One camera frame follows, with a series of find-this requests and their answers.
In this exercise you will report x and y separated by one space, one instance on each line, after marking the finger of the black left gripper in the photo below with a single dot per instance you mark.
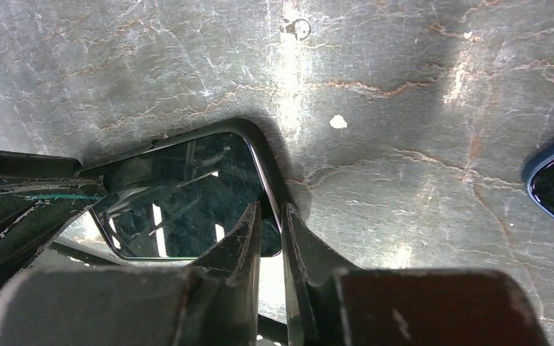
39 197

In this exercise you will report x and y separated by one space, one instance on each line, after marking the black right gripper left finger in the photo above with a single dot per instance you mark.
211 301

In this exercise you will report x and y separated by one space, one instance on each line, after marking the dark smartphone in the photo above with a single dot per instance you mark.
176 202

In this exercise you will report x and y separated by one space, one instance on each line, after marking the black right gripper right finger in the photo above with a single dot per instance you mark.
331 301

